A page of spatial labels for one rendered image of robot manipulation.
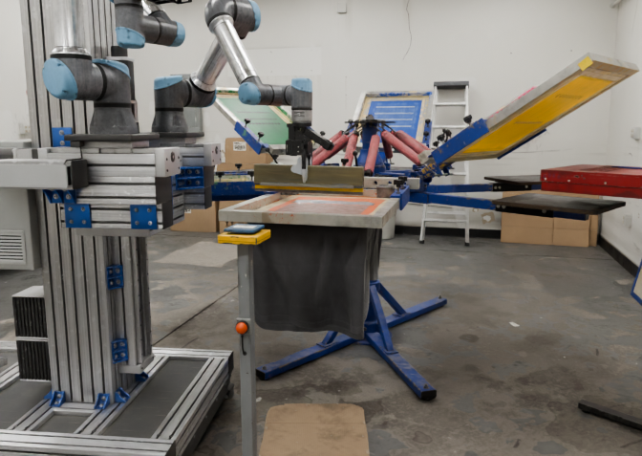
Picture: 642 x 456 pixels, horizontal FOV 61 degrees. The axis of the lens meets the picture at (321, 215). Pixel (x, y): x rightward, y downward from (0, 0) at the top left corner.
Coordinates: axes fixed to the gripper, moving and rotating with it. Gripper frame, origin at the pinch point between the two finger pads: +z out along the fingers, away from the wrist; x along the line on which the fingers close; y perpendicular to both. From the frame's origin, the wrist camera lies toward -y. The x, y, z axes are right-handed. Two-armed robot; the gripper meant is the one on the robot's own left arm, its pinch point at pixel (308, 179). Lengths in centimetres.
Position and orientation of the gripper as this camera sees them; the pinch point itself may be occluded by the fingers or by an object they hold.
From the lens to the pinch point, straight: 199.4
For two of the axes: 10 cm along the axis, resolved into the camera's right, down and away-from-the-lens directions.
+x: -2.5, 1.6, -9.5
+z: 0.0, 9.9, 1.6
